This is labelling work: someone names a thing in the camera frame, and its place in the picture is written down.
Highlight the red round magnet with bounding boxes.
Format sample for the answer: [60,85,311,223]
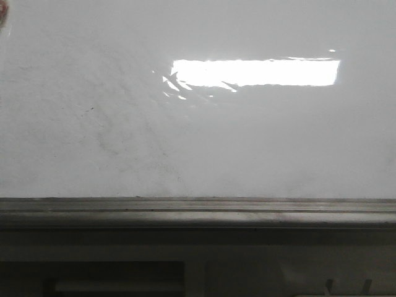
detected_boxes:
[0,0,9,28]

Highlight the white whiteboard with aluminium frame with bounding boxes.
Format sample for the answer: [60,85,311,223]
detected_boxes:
[1,1,395,228]

